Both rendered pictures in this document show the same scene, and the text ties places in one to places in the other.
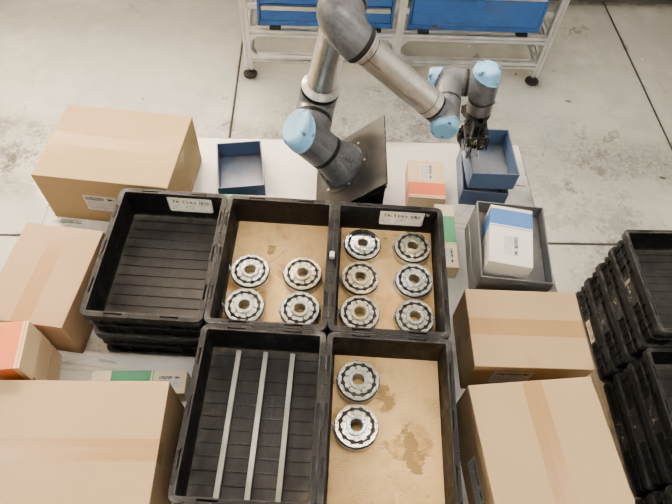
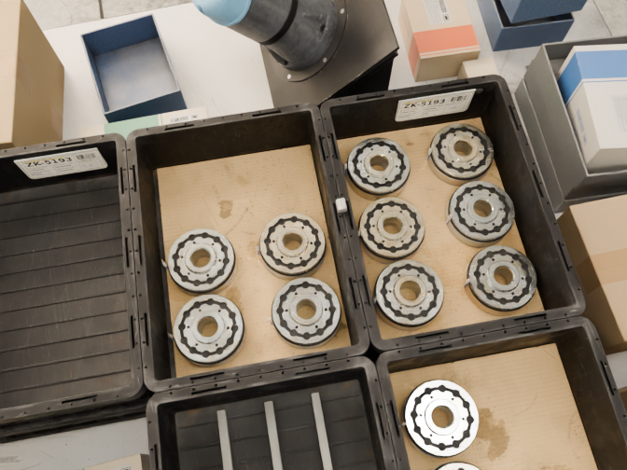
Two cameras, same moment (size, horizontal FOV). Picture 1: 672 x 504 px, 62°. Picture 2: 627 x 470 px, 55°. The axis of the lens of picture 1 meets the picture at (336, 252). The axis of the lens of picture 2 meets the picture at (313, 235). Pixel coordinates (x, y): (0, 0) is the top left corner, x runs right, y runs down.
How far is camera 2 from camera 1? 0.63 m
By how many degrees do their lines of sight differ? 13
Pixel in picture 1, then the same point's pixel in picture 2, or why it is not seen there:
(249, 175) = (149, 76)
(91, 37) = not seen: outside the picture
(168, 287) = (65, 321)
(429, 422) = (574, 457)
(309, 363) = (346, 401)
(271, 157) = (177, 38)
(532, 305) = not seen: outside the picture
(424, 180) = (438, 25)
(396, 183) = not seen: hidden behind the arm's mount
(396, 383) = (500, 400)
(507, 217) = (607, 63)
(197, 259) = (103, 256)
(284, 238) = (242, 183)
